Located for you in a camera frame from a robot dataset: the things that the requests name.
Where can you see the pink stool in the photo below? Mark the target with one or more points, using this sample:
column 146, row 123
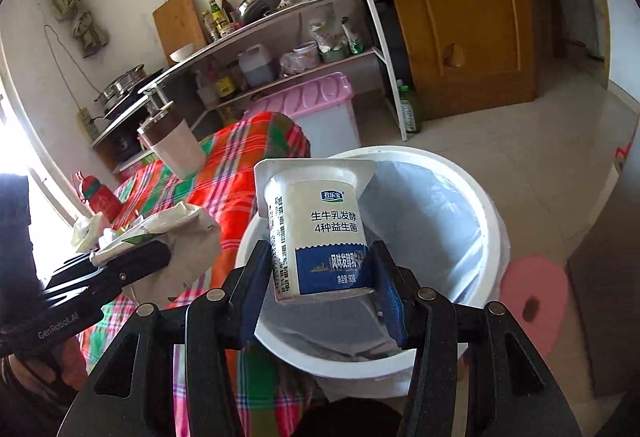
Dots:
column 540, row 282

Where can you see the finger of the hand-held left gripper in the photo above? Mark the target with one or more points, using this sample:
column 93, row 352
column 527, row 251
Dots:
column 132, row 264

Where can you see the plastic oil jug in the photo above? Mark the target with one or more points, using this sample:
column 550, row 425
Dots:
column 257, row 67

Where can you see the pale sauce bottle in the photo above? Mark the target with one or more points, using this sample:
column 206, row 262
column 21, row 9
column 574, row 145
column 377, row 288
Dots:
column 206, row 27

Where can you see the red water bottle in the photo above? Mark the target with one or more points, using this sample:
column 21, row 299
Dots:
column 102, row 199

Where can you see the wooden cutting board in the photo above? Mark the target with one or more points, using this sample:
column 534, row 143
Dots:
column 177, row 24

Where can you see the black induction cooker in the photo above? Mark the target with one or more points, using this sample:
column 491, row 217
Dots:
column 127, row 109

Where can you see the colourful snack carton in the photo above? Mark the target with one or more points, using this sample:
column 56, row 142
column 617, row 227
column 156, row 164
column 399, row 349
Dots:
column 145, row 161

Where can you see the brown white lidded mug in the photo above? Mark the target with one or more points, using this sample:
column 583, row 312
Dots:
column 175, row 147

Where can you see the clear plastic bottle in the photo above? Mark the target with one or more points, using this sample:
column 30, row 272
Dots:
column 206, row 89

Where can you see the crumpled plastic bag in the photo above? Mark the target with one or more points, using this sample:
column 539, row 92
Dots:
column 299, row 59

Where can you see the dark sauce bottle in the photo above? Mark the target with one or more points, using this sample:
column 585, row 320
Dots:
column 227, row 9

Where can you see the white green food bag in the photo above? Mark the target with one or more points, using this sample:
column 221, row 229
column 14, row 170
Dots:
column 340, row 39

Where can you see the green glass bottle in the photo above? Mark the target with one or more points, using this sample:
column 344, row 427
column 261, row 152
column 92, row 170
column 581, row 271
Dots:
column 409, row 109

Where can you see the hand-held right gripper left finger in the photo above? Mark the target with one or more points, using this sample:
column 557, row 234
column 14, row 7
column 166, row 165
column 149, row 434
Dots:
column 260, row 287

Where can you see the white ceramic bowl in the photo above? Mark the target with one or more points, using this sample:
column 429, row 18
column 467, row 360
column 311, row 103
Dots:
column 181, row 53

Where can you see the steel pot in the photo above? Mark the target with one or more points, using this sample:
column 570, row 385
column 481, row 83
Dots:
column 120, row 84

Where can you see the cream paper bag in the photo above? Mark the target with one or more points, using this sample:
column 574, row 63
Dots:
column 197, row 242

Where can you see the large white shelf rack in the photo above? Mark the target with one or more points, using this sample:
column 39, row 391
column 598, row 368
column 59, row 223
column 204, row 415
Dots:
column 300, row 7

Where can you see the yellow power strip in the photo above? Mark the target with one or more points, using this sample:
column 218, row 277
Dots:
column 86, row 123

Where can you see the white window frame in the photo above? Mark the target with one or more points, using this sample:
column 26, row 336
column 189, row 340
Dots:
column 55, row 192

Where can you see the pink lidded storage box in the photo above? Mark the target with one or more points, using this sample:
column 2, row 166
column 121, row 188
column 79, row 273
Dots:
column 330, row 122

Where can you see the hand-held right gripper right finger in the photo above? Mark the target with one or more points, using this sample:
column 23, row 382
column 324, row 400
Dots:
column 387, row 302

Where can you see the white blue yogurt cup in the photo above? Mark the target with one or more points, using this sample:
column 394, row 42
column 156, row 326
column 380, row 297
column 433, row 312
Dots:
column 320, row 237

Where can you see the wooden door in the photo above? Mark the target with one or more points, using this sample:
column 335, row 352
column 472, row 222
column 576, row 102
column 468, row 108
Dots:
column 465, row 7

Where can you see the yellow tissue pack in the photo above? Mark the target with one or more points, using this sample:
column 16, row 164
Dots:
column 89, row 233

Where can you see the plaid tablecloth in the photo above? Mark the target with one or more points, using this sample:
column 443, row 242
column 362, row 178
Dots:
column 235, row 167

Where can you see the yellow label bottle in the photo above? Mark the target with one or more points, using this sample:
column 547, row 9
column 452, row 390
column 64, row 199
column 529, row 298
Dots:
column 226, row 84

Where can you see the small white shelf rack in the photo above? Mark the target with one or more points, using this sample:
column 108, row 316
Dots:
column 107, row 132

